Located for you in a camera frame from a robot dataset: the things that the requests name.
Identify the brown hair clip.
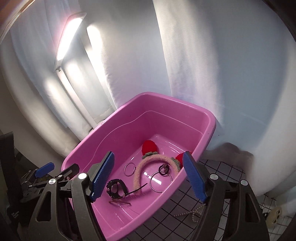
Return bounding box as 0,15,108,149
109,200,131,205

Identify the gold pearl hair claw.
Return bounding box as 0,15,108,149
173,204,205,223

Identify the pink strawberry plush headband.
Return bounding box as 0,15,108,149
133,140,184,190

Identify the pink plastic tub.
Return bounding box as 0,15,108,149
62,92,216,240

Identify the beige sloth plush charm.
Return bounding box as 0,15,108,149
265,207,282,228

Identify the white curtain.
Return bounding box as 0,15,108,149
1,1,295,196

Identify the large dark hoop ring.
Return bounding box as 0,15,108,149
149,173,174,193

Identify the small black ring hair tie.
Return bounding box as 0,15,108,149
158,163,170,176

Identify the silver ring bracelet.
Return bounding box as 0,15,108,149
123,162,137,177

